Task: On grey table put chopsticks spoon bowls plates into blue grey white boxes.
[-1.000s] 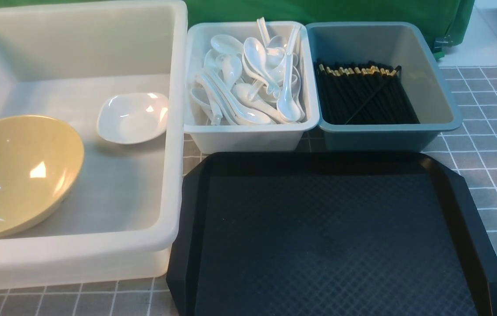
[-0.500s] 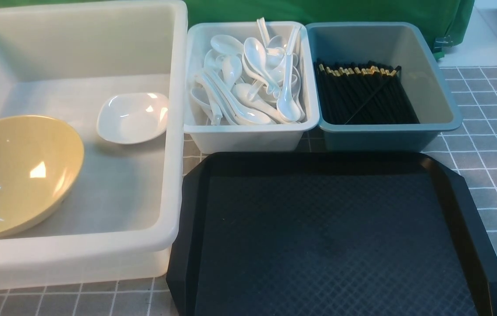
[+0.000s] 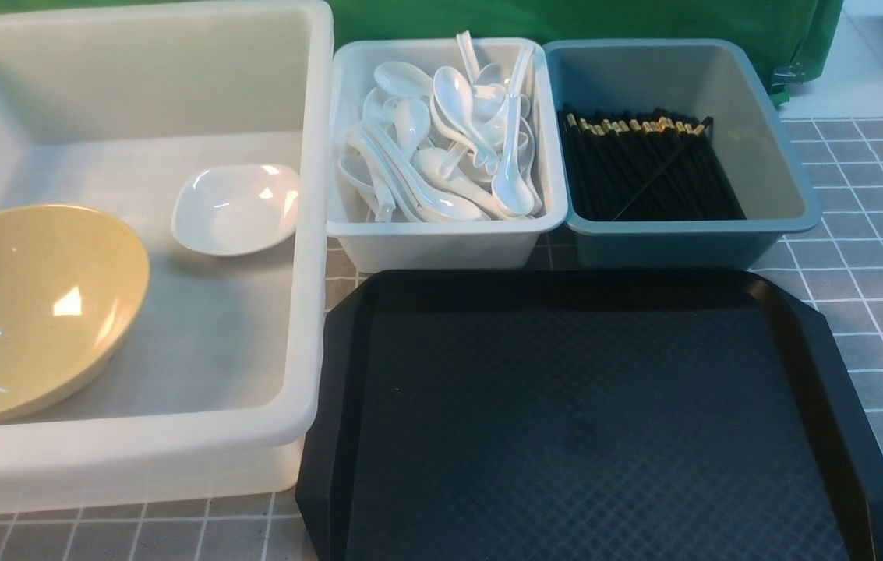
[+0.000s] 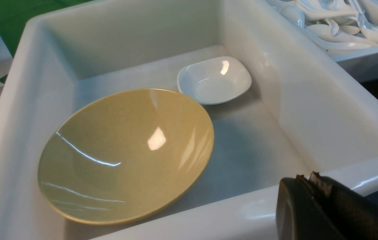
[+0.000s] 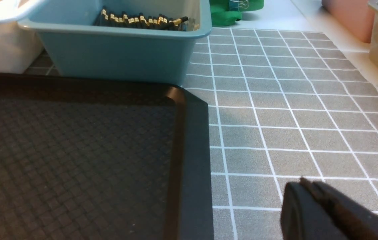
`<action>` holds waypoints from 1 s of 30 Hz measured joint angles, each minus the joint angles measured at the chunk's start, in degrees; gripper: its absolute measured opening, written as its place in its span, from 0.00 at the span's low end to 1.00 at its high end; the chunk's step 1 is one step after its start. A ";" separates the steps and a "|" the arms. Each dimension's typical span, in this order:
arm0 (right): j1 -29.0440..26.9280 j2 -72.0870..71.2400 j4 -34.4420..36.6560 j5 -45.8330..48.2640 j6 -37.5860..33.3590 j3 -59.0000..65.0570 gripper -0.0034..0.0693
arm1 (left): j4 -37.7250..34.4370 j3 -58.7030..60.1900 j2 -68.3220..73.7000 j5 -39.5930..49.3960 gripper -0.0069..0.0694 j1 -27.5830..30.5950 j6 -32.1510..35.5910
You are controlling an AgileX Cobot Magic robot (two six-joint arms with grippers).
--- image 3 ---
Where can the small white square dish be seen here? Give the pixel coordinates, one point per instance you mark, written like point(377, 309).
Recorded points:
point(237, 209)

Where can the black chopstick gold band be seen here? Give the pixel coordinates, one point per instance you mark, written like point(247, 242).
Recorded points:
point(668, 186)

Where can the yellow noodle bowl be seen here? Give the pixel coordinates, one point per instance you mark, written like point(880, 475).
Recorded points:
point(72, 283)

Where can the white soup spoon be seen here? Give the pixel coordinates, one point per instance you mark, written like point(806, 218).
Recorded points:
point(456, 100)

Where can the white spoon long front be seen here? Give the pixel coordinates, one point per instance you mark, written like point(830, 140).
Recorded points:
point(435, 205)

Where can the small white plastic bin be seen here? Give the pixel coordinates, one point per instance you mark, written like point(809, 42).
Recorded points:
point(371, 211)

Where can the white spoon front right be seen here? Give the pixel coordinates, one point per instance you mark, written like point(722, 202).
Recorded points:
point(508, 187)

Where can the black serving tray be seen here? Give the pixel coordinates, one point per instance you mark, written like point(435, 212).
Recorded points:
point(586, 415)

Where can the white spoon top left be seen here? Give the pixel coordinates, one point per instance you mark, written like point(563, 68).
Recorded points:
point(403, 80)

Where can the pile of black chopsticks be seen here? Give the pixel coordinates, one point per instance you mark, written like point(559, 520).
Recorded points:
point(600, 178)

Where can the teal plastic bin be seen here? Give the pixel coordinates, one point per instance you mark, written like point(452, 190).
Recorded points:
point(699, 78)

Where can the large translucent white tub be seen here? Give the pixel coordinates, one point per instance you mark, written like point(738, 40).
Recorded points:
point(117, 108)

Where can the green cloth backdrop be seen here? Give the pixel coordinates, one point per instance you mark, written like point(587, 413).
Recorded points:
point(774, 34)

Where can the grey checked table mat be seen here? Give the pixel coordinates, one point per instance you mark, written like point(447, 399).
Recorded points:
point(837, 268)

